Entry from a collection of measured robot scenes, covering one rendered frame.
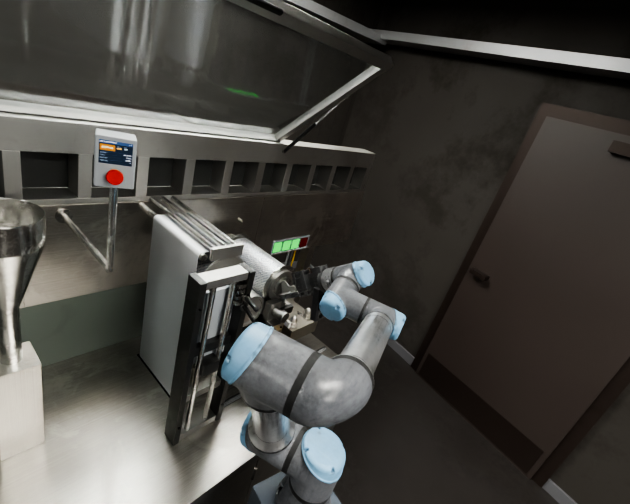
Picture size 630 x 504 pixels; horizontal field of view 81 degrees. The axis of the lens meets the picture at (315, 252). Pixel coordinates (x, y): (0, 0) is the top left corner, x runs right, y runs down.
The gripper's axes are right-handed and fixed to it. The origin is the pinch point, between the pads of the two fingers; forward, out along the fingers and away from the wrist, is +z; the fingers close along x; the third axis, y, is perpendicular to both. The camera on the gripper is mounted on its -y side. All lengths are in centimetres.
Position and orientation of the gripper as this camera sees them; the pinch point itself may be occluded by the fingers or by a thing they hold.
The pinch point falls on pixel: (286, 295)
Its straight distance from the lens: 127.5
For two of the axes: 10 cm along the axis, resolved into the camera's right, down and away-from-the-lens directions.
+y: -2.5, -9.7, 0.3
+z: -7.2, 2.1, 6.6
